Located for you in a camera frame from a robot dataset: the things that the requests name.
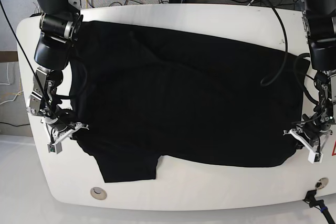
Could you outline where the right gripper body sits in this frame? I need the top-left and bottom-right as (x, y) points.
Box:
(44, 122), (89, 145)

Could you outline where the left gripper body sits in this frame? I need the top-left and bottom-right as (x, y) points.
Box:
(283, 124), (332, 153)

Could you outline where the black T-shirt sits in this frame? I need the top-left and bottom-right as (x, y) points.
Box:
(70, 22), (310, 183)

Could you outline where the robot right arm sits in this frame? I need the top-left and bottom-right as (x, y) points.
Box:
(27, 0), (88, 154)

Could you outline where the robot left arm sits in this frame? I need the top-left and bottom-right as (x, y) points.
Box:
(284, 0), (335, 163)

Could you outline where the red warning triangle sticker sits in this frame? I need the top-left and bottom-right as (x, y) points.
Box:
(331, 141), (336, 156)

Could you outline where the silver table grommet right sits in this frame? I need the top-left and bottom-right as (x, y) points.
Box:
(315, 177), (329, 190)

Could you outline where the silver table grommet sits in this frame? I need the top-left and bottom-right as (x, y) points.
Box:
(315, 177), (329, 190)
(90, 187), (107, 200)

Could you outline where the silver table grommet left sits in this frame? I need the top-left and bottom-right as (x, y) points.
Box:
(90, 187), (107, 200)

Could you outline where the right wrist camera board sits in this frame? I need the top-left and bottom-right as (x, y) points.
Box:
(47, 142), (62, 154)

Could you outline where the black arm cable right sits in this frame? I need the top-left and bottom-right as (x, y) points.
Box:
(0, 0), (87, 120)

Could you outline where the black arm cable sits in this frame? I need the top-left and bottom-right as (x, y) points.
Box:
(249, 0), (312, 86)
(0, 0), (87, 120)

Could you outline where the black clamp with cable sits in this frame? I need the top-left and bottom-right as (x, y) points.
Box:
(303, 190), (335, 224)

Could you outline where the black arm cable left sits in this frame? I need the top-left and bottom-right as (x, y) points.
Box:
(249, 0), (312, 86)

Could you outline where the white cable at left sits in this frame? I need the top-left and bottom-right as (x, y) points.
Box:
(0, 62), (22, 105)

